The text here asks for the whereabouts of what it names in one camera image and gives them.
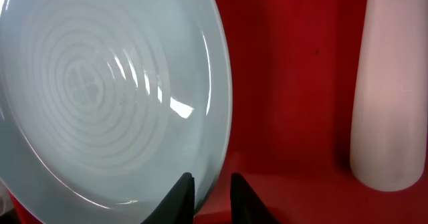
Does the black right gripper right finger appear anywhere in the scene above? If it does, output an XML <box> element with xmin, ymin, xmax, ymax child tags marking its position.
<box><xmin>230</xmin><ymin>173</ymin><xmax>279</xmax><ymax>224</ymax></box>

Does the large light blue plate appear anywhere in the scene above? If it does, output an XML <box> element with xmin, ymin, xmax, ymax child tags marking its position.
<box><xmin>1</xmin><ymin>0</ymin><xmax>232</xmax><ymax>223</ymax></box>

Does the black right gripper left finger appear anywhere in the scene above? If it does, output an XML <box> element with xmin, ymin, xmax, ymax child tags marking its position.
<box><xmin>141</xmin><ymin>173</ymin><xmax>195</xmax><ymax>224</ymax></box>

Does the white plastic fork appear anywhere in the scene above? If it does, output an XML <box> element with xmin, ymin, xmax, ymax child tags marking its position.
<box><xmin>350</xmin><ymin>0</ymin><xmax>427</xmax><ymax>192</ymax></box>

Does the red plastic tray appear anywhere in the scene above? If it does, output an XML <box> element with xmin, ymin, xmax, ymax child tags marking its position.
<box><xmin>8</xmin><ymin>0</ymin><xmax>428</xmax><ymax>224</ymax></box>

